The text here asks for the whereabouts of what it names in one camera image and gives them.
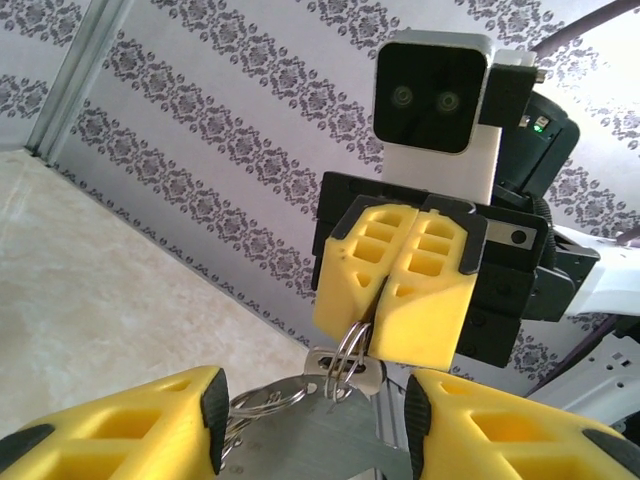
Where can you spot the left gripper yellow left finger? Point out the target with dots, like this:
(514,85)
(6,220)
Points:
(125,430)

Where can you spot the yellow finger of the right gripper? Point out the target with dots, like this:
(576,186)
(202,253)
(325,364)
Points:
(425,320)
(340,290)

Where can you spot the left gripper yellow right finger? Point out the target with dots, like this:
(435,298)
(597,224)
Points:
(510,435)

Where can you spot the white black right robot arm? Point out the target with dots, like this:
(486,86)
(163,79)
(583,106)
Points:
(615,285)

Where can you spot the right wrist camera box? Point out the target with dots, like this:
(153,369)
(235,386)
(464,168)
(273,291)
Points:
(425,95)

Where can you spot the aluminium frame post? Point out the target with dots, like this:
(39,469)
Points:
(75,75)

